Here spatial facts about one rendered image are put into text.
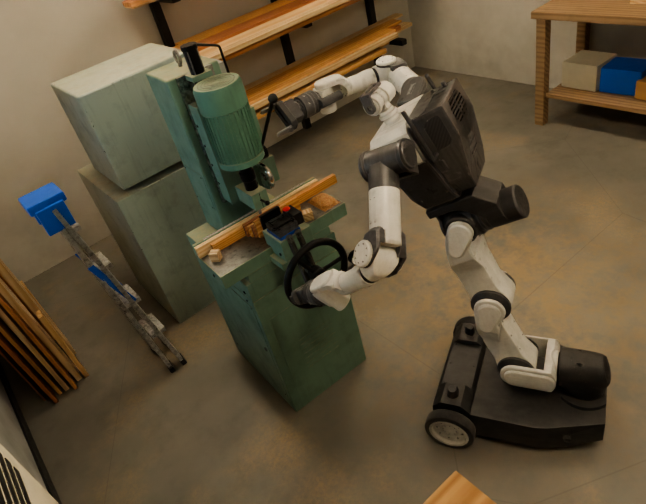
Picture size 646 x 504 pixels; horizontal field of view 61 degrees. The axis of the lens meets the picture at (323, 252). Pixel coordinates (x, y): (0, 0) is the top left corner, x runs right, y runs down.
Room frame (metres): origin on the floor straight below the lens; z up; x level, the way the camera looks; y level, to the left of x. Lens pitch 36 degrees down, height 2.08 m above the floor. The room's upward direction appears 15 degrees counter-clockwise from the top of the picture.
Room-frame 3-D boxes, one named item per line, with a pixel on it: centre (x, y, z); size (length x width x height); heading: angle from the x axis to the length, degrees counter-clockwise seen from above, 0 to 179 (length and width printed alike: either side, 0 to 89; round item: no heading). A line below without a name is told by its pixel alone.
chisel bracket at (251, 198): (1.94, 0.21, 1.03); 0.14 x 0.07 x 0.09; 28
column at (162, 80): (2.17, 0.34, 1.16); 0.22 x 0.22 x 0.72; 28
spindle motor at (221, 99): (1.92, 0.20, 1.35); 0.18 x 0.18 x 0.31
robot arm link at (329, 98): (1.99, -0.15, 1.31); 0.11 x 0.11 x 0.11; 28
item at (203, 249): (1.94, 0.21, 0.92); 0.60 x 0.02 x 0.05; 118
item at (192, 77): (2.04, 0.27, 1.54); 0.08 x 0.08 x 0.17; 28
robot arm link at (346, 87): (2.02, -0.20, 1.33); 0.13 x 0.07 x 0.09; 105
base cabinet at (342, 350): (2.02, 0.26, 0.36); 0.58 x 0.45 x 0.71; 28
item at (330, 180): (1.95, 0.14, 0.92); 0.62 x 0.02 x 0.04; 118
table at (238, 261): (1.82, 0.15, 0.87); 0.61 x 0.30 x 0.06; 118
